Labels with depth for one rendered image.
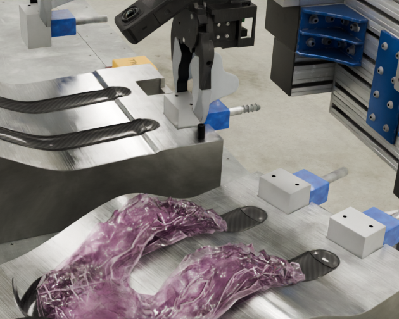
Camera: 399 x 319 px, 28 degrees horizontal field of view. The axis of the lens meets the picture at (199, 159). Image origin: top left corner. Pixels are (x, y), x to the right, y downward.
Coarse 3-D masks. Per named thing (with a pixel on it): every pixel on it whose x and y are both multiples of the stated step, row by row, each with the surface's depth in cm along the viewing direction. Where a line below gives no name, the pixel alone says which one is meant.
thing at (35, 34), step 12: (24, 12) 117; (36, 12) 118; (60, 12) 122; (24, 24) 119; (36, 24) 118; (60, 24) 120; (72, 24) 120; (84, 24) 123; (24, 36) 120; (36, 36) 119; (48, 36) 119
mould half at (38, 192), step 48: (48, 96) 110; (144, 96) 109; (0, 144) 91; (96, 144) 98; (144, 144) 98; (192, 144) 98; (0, 192) 90; (48, 192) 93; (96, 192) 95; (144, 192) 98; (192, 192) 101; (0, 240) 93
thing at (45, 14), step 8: (40, 0) 114; (48, 0) 115; (56, 0) 116; (64, 0) 116; (72, 0) 117; (40, 8) 116; (48, 8) 115; (40, 16) 117; (48, 16) 116; (48, 24) 117
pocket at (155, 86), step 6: (156, 78) 115; (162, 78) 115; (138, 84) 114; (144, 84) 115; (150, 84) 115; (156, 84) 116; (162, 84) 116; (144, 90) 115; (150, 90) 116; (156, 90) 116; (162, 90) 115
